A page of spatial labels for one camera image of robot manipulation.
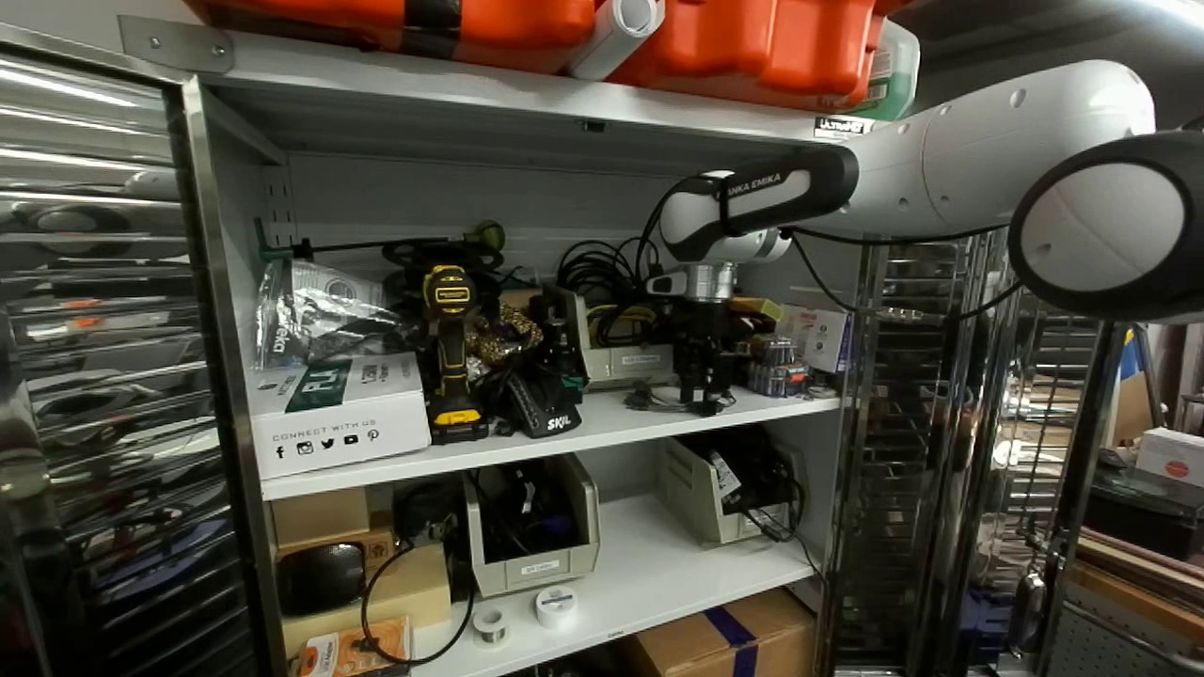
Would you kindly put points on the green translucent plastic container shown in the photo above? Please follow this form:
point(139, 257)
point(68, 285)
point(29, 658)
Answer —
point(901, 69)

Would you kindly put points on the white card packet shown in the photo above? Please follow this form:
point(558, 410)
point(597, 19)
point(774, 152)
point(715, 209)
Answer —
point(823, 341)

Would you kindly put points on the white box with red logo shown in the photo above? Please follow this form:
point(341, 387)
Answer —
point(1173, 460)

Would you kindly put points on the chrome tray rack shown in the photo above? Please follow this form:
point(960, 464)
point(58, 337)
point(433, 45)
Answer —
point(100, 312)

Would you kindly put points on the small grey storage bin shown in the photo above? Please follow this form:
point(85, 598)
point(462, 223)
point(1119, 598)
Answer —
point(697, 493)

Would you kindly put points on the white printed cardboard box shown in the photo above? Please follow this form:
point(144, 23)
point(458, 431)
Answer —
point(341, 435)

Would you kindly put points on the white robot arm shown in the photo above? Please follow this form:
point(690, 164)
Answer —
point(978, 164)

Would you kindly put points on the white metal shelf unit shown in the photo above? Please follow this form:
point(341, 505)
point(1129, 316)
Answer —
point(652, 567)

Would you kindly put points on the small white tape roll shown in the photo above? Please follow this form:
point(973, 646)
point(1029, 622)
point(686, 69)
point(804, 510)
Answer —
point(492, 622)

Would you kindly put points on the small grey device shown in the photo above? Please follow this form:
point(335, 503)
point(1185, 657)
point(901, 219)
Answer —
point(774, 369)

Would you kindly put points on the black battery charger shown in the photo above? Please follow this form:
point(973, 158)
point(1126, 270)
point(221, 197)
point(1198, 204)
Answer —
point(544, 404)

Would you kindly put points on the dark items in bin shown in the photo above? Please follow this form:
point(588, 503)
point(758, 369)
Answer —
point(528, 510)

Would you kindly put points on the clear plastic bag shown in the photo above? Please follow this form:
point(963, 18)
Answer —
point(322, 312)

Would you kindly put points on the white rolled tube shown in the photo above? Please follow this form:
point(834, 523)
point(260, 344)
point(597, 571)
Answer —
point(616, 40)

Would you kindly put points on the grey bin with dark items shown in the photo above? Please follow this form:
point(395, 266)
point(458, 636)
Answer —
point(533, 574)

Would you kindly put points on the orange white package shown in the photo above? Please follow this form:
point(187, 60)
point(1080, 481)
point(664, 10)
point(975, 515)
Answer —
point(341, 653)

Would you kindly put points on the cardboard box with blue tape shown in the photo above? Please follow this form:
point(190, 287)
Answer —
point(690, 646)

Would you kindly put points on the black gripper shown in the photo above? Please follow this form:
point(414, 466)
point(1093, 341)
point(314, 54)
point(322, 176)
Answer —
point(706, 332)

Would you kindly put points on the green black long tool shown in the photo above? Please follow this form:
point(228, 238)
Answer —
point(376, 247)

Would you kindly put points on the large orange plastic case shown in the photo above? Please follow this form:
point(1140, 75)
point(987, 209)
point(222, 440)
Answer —
point(314, 18)

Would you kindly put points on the brown cardboard box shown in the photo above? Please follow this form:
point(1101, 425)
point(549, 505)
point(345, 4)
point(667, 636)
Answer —
point(406, 587)

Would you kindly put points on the black oval mouse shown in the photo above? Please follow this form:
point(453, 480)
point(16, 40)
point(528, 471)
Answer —
point(322, 582)

